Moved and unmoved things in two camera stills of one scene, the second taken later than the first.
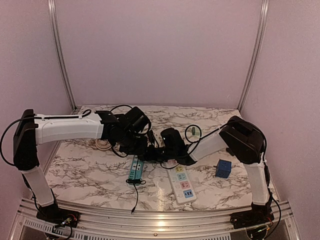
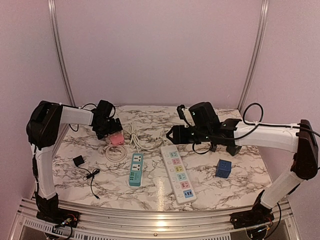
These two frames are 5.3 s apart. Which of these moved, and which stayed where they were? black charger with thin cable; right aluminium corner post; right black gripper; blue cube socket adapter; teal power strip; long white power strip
Moved: black charger with thin cable; right black gripper
Stayed: blue cube socket adapter; right aluminium corner post; teal power strip; long white power strip
